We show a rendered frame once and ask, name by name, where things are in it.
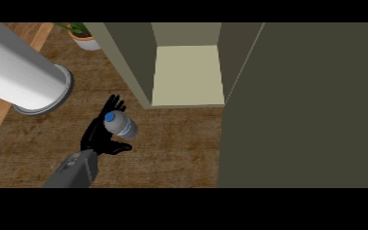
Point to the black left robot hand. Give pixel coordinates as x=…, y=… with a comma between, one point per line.
x=95, y=136

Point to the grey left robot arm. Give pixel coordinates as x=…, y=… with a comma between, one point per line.
x=74, y=172

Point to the clear blue-capped water bottle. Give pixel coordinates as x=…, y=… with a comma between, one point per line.
x=121, y=126

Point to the olive green open cabinet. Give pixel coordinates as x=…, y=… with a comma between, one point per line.
x=186, y=74

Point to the dark olive cabinet door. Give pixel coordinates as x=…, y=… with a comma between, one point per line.
x=297, y=110

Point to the white cylindrical container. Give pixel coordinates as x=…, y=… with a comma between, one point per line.
x=28, y=78

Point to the potted green plant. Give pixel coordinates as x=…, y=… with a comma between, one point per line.
x=81, y=35

